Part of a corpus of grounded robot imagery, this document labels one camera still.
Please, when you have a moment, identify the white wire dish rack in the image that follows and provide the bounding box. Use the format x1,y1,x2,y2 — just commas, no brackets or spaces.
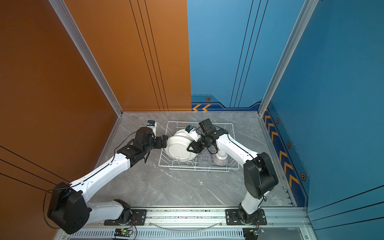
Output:
159,121,240,173

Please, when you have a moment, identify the watermelon pattern white plate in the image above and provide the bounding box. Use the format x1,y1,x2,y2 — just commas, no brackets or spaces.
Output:
165,136,197,162

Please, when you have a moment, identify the green rimmed white plate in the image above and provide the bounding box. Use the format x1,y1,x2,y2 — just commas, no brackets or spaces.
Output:
170,129,193,142

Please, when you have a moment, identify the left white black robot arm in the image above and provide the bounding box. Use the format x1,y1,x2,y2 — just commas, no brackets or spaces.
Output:
45,127,168,234

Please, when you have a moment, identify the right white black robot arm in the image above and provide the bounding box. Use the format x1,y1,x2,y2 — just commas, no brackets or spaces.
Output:
185,119,279,225

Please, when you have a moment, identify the clear glass cup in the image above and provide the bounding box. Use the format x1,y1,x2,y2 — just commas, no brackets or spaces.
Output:
199,153,212,168

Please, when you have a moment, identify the white ribbed bowl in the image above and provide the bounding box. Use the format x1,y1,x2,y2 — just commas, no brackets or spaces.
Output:
213,150,229,167

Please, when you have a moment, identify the left green circuit board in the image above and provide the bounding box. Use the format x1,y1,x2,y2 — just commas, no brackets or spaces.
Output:
114,228,135,240

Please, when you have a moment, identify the green circuit board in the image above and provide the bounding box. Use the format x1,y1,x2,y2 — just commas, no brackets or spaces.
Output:
243,228,265,240
114,228,135,240

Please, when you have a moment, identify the right green circuit board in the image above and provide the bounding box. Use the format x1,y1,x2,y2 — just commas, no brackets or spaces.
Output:
243,228,265,240

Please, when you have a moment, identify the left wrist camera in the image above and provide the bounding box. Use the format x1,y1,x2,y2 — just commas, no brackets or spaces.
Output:
147,120,158,135

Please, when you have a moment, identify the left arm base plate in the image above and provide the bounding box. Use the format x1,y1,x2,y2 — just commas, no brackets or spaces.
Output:
104,209,147,227

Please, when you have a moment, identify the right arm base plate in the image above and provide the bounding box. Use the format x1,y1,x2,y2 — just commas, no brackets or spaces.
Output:
225,209,268,226

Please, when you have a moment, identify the aluminium front rail frame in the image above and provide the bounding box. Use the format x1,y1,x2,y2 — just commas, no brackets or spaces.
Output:
55,207,317,240

